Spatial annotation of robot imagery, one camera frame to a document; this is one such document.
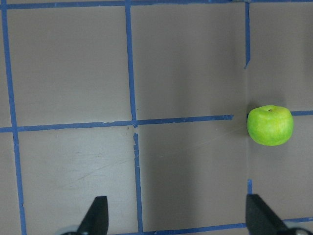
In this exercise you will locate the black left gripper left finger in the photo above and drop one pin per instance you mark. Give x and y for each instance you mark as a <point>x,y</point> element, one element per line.
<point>96,220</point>

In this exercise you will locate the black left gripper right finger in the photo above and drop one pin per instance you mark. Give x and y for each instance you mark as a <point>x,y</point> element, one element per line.
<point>261,219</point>

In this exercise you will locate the green apple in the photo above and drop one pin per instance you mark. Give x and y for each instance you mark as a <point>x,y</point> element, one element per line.
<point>270,125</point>

